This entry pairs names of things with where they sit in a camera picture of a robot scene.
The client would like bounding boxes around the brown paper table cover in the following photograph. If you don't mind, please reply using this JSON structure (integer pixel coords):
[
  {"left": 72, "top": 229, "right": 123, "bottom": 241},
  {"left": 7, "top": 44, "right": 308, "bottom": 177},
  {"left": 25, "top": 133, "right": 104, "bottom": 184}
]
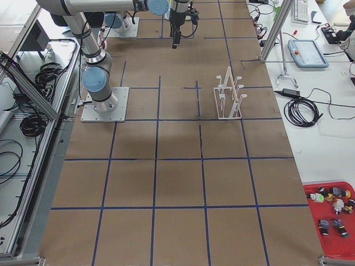
[{"left": 39, "top": 1, "right": 322, "bottom": 265}]

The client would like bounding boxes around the red parts tray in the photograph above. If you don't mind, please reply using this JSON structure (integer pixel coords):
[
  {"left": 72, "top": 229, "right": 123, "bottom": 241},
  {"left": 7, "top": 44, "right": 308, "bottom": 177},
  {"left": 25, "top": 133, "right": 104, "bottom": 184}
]
[{"left": 303, "top": 181, "right": 354, "bottom": 260}]

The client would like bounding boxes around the white keyboard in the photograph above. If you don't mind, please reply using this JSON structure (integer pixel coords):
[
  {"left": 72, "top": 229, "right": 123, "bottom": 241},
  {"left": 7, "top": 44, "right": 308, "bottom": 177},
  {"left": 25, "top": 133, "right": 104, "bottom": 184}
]
[{"left": 292, "top": 0, "right": 310, "bottom": 24}]

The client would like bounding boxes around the black power adapter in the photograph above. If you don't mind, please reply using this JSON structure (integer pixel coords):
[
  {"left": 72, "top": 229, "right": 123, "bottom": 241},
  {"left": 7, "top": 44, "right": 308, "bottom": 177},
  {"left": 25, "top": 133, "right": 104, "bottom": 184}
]
[{"left": 275, "top": 88, "right": 301, "bottom": 98}]

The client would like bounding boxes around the coiled black cable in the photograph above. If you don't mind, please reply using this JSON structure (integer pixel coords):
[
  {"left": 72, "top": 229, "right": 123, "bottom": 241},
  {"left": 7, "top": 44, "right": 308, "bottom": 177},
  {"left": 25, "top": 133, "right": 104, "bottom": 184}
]
[{"left": 287, "top": 99, "right": 324, "bottom": 128}]

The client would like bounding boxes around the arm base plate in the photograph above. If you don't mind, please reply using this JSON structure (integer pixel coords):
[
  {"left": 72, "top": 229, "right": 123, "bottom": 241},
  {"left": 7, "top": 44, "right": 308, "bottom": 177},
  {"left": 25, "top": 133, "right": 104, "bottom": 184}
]
[
  {"left": 81, "top": 87, "right": 129, "bottom": 122},
  {"left": 104, "top": 17, "right": 139, "bottom": 39}
]

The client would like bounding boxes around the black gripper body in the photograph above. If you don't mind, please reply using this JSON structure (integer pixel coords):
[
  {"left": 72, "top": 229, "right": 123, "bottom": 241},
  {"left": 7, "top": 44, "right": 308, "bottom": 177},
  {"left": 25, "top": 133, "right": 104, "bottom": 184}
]
[{"left": 169, "top": 0, "right": 199, "bottom": 27}]

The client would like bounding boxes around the aluminium frame post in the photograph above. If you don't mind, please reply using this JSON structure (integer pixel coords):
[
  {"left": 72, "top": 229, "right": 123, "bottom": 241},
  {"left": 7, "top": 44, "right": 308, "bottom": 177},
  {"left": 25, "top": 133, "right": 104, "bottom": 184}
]
[{"left": 260, "top": 0, "right": 293, "bottom": 63}]

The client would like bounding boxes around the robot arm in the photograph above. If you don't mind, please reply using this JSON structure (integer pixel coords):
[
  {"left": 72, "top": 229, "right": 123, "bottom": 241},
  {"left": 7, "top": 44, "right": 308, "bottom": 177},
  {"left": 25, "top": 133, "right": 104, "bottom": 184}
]
[
  {"left": 104, "top": 12, "right": 131, "bottom": 30},
  {"left": 37, "top": 1, "right": 199, "bottom": 113}
]

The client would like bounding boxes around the blue teach pendant tablet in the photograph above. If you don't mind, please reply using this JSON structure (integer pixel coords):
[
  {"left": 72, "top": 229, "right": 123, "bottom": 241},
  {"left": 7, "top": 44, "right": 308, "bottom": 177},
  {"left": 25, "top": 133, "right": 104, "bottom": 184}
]
[{"left": 287, "top": 40, "right": 329, "bottom": 69}]

